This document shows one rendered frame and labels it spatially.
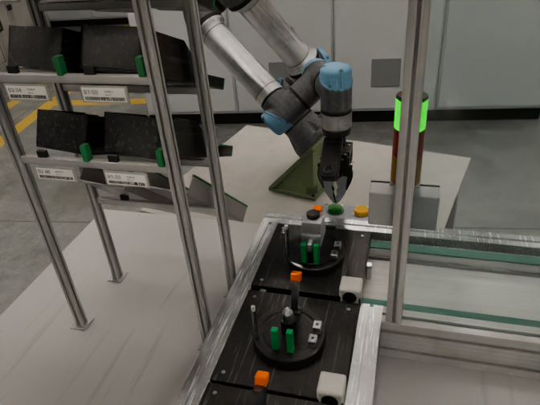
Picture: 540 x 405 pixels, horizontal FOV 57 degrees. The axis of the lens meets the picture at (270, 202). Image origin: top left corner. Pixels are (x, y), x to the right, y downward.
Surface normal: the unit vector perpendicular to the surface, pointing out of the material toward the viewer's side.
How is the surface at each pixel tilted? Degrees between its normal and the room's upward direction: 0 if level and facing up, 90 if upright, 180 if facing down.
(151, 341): 0
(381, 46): 90
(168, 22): 90
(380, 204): 90
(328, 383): 0
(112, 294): 0
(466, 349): 90
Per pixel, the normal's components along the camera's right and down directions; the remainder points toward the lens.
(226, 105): -0.13, 0.54
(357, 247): -0.07, -0.84
